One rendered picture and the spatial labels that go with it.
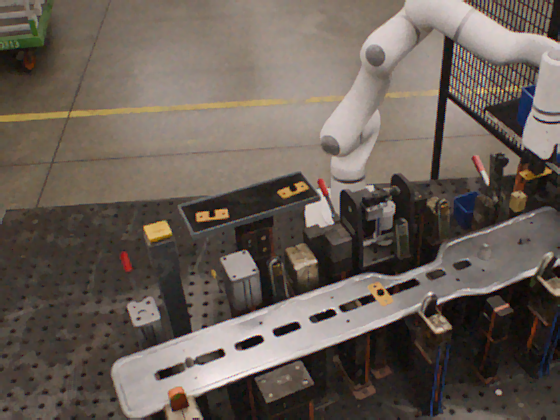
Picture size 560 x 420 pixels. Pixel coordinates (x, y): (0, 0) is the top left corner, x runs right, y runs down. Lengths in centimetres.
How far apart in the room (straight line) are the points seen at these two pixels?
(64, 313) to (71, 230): 42
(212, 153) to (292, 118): 61
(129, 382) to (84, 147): 292
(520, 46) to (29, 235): 183
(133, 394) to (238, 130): 292
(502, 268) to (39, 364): 139
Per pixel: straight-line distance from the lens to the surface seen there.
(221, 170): 408
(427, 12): 180
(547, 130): 180
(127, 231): 264
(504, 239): 207
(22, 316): 243
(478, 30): 176
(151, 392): 171
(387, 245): 205
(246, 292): 180
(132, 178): 414
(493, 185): 207
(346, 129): 209
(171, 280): 195
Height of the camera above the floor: 233
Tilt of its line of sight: 42 degrees down
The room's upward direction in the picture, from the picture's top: straight up
